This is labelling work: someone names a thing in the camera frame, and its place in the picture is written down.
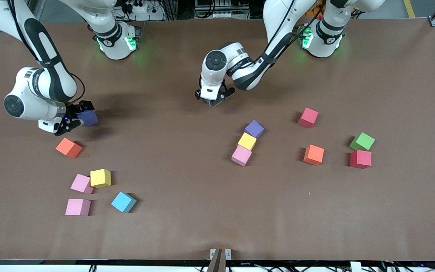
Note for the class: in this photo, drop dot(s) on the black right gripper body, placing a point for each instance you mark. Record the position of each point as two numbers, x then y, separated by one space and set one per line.
72 111

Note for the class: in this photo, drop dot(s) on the purple foam cube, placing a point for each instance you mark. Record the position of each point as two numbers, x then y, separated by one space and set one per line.
89 118
254 129

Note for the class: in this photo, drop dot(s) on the orange foam cube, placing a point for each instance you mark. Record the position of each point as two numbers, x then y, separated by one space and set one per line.
69 147
313 155

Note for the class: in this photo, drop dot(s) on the yellow foam cube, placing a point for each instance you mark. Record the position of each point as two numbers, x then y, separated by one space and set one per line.
100 178
247 141

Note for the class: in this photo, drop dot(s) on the light blue foam cube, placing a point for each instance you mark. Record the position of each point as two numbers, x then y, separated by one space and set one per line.
124 202

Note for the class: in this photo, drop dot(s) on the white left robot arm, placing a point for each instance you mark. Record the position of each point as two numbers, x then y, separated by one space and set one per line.
217 75

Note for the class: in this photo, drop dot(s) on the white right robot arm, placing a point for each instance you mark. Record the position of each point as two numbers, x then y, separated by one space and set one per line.
25 105

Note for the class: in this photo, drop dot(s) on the pink foam cube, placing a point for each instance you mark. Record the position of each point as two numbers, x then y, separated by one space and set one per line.
241 155
77 207
79 184

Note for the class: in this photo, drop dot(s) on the small white socket strip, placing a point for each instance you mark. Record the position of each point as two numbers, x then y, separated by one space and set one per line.
221 15

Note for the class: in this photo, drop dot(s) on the white power strip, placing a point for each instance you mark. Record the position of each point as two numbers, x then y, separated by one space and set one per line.
142 8

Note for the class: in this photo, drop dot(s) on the red foam cube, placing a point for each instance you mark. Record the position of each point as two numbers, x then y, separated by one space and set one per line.
360 159
308 117

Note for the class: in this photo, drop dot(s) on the brown table cover sheet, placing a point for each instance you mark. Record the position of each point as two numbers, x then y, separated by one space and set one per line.
183 211

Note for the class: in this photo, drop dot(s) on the brown tapered strip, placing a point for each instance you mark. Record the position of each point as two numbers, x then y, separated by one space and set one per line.
217 262

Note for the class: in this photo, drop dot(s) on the green foam cube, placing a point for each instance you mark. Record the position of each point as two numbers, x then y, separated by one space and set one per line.
362 141

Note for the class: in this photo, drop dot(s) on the grey metal mounting bracket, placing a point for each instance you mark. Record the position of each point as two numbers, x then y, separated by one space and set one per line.
228 254

